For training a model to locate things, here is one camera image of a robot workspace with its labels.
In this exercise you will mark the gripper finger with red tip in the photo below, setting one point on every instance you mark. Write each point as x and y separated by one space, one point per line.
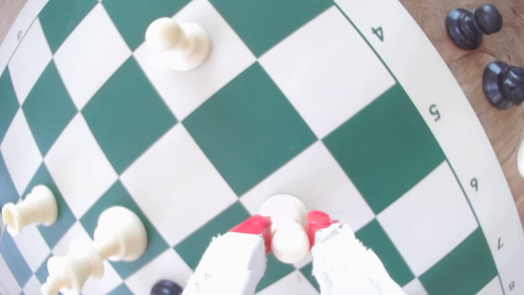
344 266
233 266

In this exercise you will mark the white chess pawn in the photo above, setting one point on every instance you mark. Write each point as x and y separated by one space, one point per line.
188 45
286 241

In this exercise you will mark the black chess pawn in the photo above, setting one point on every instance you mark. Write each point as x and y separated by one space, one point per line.
495 84
166 289
464 28

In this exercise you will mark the white chess queen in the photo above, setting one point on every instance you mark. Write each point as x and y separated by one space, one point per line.
118 233

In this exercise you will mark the green and white chess board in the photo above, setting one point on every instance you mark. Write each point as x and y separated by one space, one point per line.
245 131

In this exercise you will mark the white chess rook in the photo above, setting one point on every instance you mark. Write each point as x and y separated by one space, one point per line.
32 209

